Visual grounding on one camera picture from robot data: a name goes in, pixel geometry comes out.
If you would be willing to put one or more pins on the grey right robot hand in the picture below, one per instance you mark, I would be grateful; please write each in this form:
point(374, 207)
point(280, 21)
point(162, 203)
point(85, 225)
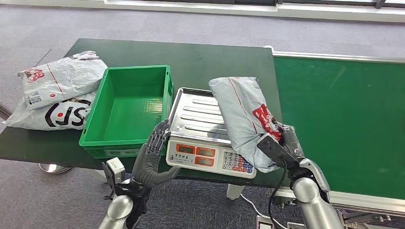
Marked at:
point(294, 142)

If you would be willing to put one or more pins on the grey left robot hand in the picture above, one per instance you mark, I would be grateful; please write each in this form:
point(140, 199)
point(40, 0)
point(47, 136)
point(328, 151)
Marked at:
point(148, 170)

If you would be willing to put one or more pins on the grey parcel with red logo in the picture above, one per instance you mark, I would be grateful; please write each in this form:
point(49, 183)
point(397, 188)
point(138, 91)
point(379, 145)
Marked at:
point(240, 120)

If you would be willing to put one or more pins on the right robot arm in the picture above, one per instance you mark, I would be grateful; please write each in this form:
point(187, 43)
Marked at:
point(313, 202)

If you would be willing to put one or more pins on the white parcel with SF print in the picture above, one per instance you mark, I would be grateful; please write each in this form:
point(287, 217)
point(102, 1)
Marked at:
point(38, 117)

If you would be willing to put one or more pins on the grey parcel with QR label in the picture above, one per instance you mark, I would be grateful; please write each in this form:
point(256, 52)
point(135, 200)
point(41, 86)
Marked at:
point(63, 79)

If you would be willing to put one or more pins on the slanted white table leg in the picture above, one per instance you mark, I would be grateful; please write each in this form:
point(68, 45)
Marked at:
point(99, 176)

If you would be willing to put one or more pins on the white electronic scale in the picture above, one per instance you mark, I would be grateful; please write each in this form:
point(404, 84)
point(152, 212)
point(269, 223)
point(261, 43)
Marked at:
point(196, 126)

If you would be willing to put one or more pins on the green plastic crate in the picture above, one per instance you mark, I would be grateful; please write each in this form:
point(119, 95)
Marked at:
point(126, 107)

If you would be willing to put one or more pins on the chrome round table foot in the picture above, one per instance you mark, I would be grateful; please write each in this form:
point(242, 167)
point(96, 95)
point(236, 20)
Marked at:
point(54, 169)

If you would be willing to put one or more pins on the dark green table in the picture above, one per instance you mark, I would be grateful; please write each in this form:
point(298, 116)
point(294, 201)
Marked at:
point(205, 63)

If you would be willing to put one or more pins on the white window sill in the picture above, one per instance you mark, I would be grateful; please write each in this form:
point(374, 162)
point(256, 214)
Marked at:
point(221, 9)

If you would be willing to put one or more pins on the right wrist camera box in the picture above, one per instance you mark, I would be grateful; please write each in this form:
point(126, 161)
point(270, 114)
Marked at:
point(273, 150)

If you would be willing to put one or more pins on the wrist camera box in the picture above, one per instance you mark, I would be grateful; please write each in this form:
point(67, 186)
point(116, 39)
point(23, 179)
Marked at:
point(273, 150)
point(116, 169)

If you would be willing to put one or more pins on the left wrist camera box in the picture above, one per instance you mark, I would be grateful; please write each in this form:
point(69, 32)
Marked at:
point(116, 169)

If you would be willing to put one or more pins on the silver conveyor frame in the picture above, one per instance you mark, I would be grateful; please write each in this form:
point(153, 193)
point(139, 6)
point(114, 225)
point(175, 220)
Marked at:
point(348, 57)

